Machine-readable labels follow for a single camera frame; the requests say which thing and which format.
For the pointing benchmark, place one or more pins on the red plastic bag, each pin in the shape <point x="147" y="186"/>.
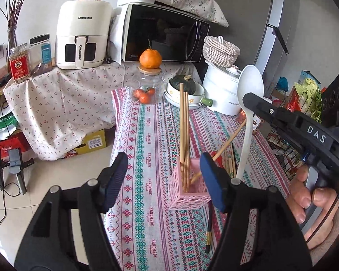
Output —
<point x="291" y="100"/>

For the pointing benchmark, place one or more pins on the woven lidded basket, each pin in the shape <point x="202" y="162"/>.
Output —
<point x="219" y="52"/>

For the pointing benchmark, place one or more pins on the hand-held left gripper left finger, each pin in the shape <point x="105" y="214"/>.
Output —
<point x="114" y="183"/>

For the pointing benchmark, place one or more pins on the clear jar with black lid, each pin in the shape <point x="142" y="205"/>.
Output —
<point x="43" y="52"/>

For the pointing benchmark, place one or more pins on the black microwave oven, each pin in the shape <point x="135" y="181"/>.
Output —
<point x="158" y="31"/>

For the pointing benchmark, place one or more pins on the cherry print cabinet cloth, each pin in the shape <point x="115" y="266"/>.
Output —
<point x="65" y="104"/>

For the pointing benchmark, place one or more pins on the leafy green vegetables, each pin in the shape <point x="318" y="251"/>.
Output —
<point x="310" y="90"/>

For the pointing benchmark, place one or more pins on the dark green squash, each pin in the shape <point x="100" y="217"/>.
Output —
<point x="178" y="83"/>

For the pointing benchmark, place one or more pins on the pink lattice utensil holder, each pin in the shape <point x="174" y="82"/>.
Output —
<point x="186" y="200"/>

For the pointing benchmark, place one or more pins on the black chopstick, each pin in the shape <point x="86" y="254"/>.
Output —
<point x="209" y="231"/>

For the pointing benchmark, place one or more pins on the grey device on black stand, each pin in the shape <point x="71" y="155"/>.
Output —
<point x="15" y="163"/>

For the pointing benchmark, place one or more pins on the dark brown chopstick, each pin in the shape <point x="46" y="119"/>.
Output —
<point x="234" y="158"/>

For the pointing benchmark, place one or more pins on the light wooden chopstick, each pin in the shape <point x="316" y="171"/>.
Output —
<point x="231" y="137"/>
<point x="182" y="118"/>
<point x="186" y="124"/>

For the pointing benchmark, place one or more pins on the glass jar with wooden lid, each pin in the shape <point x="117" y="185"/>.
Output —
<point x="155" y="82"/>

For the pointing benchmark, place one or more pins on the red spoon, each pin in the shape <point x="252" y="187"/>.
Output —
<point x="217" y="162"/>

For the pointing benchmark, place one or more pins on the yellow cardboard box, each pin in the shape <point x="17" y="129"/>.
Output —
<point x="94" y="142"/>

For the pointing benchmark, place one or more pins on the glass vase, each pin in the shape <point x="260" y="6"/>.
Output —
<point x="12" y="38"/>

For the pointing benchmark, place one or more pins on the small orange fruit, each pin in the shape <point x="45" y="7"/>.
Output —
<point x="137" y="93"/>
<point x="144" y="98"/>
<point x="150" y="91"/>

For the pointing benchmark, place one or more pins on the large orange with stem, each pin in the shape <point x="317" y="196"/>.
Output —
<point x="150" y="59"/>

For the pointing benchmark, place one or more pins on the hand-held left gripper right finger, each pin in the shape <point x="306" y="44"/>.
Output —
<point x="213" y="180"/>

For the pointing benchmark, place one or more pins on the cream air fryer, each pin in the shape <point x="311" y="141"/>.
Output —
<point x="82" y="19"/>

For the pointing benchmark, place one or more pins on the white plate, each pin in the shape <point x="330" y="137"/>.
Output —
<point x="175" y="103"/>

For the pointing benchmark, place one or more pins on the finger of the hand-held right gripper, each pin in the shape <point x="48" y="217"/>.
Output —
<point x="267" y="110"/>

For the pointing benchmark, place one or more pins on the glass jar with red label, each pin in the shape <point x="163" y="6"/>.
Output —
<point x="18" y="67"/>

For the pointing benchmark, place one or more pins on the black power plug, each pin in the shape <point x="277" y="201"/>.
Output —
<point x="108" y="59"/>

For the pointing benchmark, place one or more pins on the green plastic bag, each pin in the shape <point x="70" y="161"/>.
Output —
<point x="2" y="121"/>

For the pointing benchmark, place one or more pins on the short jar with red contents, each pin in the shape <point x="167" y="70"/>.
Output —
<point x="255" y="122"/>

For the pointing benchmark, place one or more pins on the white electric cooker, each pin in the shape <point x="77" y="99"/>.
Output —
<point x="220" y="90"/>

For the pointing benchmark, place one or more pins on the red box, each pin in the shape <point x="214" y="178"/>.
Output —
<point x="8" y="144"/>

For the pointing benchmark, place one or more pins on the white plastic spoon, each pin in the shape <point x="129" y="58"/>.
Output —
<point x="250" y="82"/>

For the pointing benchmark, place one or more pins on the grey refrigerator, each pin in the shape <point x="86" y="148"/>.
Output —
<point x="243" y="11"/>

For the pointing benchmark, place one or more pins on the person's right hand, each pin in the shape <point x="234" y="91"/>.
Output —
<point x="302" y="200"/>

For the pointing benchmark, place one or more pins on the blue plastic bag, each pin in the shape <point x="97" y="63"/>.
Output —
<point x="282" y="83"/>

